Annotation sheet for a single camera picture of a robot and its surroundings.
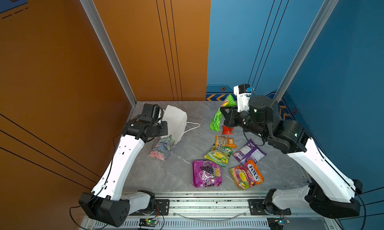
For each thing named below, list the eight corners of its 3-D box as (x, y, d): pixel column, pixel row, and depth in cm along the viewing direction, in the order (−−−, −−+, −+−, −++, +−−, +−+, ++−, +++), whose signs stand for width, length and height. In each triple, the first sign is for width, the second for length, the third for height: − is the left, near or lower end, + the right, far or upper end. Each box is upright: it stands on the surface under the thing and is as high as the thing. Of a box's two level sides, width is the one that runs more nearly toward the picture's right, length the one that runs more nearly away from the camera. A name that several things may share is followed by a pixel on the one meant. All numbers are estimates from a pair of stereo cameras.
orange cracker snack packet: (214, 144, 98) (214, 142, 96) (215, 136, 102) (215, 134, 100) (235, 148, 96) (236, 146, 94) (236, 139, 100) (236, 137, 98)
